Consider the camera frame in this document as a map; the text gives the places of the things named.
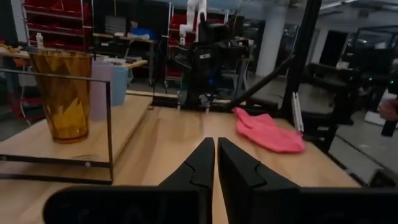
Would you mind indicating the black metal rig frame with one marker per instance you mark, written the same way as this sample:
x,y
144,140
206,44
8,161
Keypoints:
x,y
303,46

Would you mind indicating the white frame bracket strip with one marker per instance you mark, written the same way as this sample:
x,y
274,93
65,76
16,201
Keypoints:
x,y
298,112

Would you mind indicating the blue plastic cup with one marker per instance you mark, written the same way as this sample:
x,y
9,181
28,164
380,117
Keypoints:
x,y
119,85

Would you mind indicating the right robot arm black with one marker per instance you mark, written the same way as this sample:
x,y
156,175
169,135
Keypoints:
x,y
205,71

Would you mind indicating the pink cloth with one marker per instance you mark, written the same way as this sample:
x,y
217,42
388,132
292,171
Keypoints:
x,y
267,133

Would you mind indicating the white bottle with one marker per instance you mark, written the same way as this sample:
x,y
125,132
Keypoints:
x,y
39,42

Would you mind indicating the blue storage bin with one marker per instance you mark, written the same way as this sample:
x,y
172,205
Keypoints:
x,y
143,32

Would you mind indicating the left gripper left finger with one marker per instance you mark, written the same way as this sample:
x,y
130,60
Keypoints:
x,y
202,174

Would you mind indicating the white round pillar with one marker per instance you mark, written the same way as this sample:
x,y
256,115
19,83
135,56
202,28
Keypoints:
x,y
272,40

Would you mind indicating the amber faceted plastic cup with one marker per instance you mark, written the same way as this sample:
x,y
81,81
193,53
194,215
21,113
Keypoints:
x,y
63,96

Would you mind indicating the wooden shelf black frame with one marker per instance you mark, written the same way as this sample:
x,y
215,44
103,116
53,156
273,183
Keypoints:
x,y
130,115

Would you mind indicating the red bin storage rack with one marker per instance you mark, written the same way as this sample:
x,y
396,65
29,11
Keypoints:
x,y
178,20
56,7

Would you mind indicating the black background table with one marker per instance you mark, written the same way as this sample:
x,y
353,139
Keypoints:
x,y
342,81

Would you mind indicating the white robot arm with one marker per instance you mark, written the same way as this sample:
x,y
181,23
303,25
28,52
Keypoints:
x,y
192,12

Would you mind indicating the wooden background workbench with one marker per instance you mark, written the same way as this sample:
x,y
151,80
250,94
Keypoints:
x,y
136,63

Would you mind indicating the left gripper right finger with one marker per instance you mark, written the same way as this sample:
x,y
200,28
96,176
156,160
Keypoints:
x,y
248,193

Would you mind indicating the lavender plastic cup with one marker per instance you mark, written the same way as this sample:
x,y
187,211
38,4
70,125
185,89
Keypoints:
x,y
100,90

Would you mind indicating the person's hand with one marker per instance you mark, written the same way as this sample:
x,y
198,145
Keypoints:
x,y
388,110

